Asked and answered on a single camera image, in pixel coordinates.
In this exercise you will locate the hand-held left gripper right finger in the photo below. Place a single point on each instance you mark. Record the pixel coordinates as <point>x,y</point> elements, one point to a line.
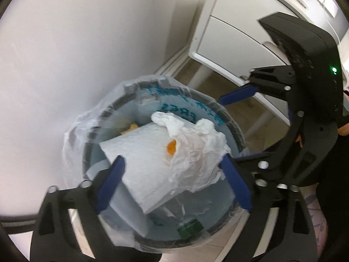
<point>237,182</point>

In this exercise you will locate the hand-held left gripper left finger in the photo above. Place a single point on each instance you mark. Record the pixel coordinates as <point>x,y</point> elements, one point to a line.
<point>109,182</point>

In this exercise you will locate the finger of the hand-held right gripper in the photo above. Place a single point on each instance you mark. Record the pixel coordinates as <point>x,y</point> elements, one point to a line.
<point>240,92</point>
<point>272,161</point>

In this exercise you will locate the grey trash bin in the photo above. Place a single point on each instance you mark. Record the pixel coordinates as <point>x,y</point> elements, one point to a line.
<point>240,139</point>

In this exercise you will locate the white paper bag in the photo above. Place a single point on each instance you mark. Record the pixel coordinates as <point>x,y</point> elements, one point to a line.
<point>147,163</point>

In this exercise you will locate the white tissue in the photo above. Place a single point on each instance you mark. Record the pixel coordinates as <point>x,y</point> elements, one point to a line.
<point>196,152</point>

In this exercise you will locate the person's right forearm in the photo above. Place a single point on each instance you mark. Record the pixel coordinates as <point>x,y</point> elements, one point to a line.
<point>338,182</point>

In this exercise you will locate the trash bin with liner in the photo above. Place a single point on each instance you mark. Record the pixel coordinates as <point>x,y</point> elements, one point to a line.
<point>177,103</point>

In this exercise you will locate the white nightstand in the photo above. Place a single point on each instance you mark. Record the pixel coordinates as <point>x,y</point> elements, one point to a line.
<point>231,32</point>

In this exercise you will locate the green bottle cap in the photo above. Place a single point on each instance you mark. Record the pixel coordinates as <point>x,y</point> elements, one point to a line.
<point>190,228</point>

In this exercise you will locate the person's patterned leg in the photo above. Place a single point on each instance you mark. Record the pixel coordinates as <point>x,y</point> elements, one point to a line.
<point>316,218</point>

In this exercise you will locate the white light switch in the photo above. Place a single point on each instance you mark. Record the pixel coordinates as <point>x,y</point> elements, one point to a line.
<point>331,4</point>

